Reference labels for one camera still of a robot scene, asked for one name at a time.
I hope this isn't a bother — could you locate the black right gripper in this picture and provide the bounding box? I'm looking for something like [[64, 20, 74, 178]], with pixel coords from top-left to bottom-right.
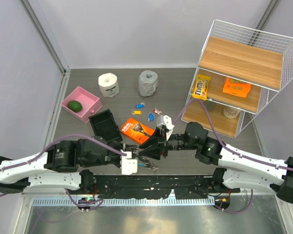
[[139, 126, 199, 160]]

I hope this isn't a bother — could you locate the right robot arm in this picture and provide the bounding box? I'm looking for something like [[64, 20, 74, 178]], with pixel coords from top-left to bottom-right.
[[139, 122, 293, 204]]

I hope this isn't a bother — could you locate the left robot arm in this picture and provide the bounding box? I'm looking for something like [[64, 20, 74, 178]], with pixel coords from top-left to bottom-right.
[[0, 135, 138, 196]]

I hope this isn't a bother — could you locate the orange razor box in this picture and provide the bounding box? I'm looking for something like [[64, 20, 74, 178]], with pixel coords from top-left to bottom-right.
[[120, 118, 154, 144]]

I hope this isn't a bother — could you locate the blue tag key lower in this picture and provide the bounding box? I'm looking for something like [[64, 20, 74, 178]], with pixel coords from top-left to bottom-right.
[[148, 113, 154, 121]]

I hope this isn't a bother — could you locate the blue tag key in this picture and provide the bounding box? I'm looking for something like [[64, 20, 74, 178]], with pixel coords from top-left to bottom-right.
[[148, 113, 154, 121], [135, 102, 145, 109]]

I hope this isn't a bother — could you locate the black plastic bin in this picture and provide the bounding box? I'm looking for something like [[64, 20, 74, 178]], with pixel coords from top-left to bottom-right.
[[88, 109, 123, 143]]

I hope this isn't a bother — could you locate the yellow tag key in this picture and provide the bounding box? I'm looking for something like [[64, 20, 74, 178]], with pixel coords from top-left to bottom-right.
[[131, 110, 142, 115]]

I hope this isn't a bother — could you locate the blue tag key upper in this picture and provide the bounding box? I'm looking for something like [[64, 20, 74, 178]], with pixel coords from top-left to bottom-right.
[[135, 102, 145, 109]]

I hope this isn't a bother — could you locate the pink drawer box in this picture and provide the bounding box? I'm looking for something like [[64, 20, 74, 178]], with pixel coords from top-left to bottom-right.
[[61, 86, 102, 123]]

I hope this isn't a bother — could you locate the grey toilet paper roll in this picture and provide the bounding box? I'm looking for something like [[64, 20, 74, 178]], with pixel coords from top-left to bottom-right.
[[138, 70, 158, 97]]

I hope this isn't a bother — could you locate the white toilet paper roll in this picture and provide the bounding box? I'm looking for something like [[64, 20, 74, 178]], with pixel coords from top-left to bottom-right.
[[98, 73, 119, 98]]

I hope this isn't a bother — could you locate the green avocado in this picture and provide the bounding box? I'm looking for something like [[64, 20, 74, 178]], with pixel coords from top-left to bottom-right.
[[67, 100, 83, 113]]

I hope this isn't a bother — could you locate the yellow candy bag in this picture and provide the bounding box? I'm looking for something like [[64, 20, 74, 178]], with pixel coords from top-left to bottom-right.
[[191, 74, 211, 101]]

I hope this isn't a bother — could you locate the white paper cup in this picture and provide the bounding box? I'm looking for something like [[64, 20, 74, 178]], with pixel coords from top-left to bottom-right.
[[223, 106, 241, 119]]

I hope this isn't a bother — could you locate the orange candy bag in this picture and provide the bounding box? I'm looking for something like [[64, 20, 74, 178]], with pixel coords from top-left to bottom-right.
[[223, 77, 251, 98]]

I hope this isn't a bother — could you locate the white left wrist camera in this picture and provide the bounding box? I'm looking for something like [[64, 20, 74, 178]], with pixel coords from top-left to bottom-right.
[[120, 152, 138, 176]]

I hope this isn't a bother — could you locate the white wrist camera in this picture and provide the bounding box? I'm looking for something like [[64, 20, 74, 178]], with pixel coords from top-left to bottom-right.
[[156, 115, 174, 139], [120, 152, 138, 176]]

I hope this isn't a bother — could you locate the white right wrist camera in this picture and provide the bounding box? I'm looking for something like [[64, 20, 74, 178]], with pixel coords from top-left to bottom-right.
[[156, 115, 174, 139]]

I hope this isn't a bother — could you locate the black front rail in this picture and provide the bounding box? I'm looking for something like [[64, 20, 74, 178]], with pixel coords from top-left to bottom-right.
[[68, 174, 225, 199]]

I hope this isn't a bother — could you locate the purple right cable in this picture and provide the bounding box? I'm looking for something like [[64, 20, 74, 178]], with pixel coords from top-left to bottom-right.
[[173, 97, 293, 174]]

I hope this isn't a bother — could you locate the white wire wooden shelf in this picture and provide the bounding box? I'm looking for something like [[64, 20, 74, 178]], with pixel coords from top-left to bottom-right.
[[181, 19, 293, 138]]

